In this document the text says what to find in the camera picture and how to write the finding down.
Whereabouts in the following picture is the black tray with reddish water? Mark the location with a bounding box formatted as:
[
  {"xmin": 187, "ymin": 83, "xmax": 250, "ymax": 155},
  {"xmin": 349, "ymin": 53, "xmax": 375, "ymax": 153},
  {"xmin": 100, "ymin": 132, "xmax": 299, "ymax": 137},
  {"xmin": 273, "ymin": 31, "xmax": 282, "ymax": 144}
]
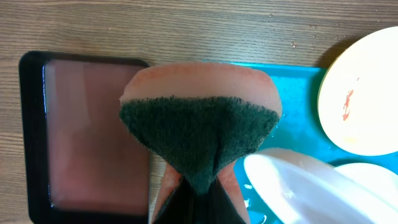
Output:
[{"xmin": 19, "ymin": 51, "xmax": 150, "ymax": 224}]

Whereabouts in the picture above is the teal plastic tray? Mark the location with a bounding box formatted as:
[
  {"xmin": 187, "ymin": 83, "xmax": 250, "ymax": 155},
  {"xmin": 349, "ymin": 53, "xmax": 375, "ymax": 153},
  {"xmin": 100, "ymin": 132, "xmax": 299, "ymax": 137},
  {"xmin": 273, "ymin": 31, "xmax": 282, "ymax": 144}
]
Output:
[{"xmin": 234, "ymin": 64, "xmax": 397, "ymax": 224}]

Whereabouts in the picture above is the white plate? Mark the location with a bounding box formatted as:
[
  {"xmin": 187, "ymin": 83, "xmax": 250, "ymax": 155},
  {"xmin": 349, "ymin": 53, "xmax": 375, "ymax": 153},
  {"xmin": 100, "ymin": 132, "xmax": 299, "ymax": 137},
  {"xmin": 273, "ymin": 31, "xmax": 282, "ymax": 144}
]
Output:
[{"xmin": 244, "ymin": 148, "xmax": 397, "ymax": 224}]

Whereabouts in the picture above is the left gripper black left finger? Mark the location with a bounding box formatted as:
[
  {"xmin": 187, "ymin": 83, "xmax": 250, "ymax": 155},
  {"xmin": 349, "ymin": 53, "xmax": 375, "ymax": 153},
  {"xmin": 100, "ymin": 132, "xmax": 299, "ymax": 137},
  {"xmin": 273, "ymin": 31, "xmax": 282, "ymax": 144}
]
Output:
[{"xmin": 153, "ymin": 177, "xmax": 196, "ymax": 224}]

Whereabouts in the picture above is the yellow plate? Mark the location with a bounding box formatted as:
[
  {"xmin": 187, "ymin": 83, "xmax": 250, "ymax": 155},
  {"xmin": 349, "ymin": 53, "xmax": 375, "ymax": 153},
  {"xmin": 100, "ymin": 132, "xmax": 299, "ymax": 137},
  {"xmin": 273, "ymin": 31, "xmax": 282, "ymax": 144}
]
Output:
[{"xmin": 318, "ymin": 27, "xmax": 397, "ymax": 156}]

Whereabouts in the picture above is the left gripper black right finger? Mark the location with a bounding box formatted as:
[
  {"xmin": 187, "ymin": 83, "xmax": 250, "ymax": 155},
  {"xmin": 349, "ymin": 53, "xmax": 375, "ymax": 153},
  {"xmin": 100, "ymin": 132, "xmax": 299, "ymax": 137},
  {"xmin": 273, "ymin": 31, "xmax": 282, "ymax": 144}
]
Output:
[{"xmin": 195, "ymin": 179, "xmax": 246, "ymax": 224}]

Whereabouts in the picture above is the light blue plate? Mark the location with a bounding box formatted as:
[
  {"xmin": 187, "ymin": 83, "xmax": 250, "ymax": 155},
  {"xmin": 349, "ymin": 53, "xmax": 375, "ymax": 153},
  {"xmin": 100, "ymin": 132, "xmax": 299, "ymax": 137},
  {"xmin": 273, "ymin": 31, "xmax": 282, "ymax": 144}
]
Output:
[{"xmin": 334, "ymin": 162, "xmax": 397, "ymax": 209}]

